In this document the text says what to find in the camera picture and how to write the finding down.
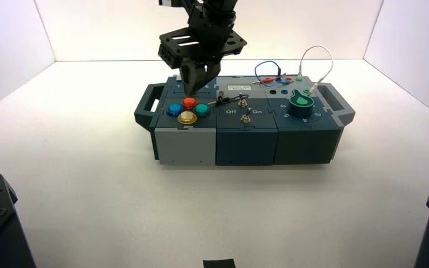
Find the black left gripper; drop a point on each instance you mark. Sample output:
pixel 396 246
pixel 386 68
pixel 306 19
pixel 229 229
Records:
pixel 211 35

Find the red round push button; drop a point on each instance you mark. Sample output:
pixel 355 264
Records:
pixel 189 103

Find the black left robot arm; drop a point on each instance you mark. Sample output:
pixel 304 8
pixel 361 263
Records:
pixel 220 5

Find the teal round push button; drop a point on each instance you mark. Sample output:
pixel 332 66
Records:
pixel 202 110

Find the blue round push button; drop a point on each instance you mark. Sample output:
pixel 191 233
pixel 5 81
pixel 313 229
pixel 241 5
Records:
pixel 174 110

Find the yellow round push button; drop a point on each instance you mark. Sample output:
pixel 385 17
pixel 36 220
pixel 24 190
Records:
pixel 187 118

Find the white printed label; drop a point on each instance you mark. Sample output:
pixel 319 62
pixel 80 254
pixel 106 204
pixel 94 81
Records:
pixel 239 87

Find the dark teal modular task box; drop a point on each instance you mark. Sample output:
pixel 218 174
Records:
pixel 244 140

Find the green rotary dial knob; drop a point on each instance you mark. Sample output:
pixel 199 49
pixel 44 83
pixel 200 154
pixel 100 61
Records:
pixel 300 105

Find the black tape strip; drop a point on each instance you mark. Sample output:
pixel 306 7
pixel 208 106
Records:
pixel 219 263

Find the black wrist camera mount plate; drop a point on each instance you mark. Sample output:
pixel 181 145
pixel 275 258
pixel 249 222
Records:
pixel 174 42

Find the small metal toggle switch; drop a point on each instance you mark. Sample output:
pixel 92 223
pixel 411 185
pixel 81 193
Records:
pixel 245 117
pixel 242 100

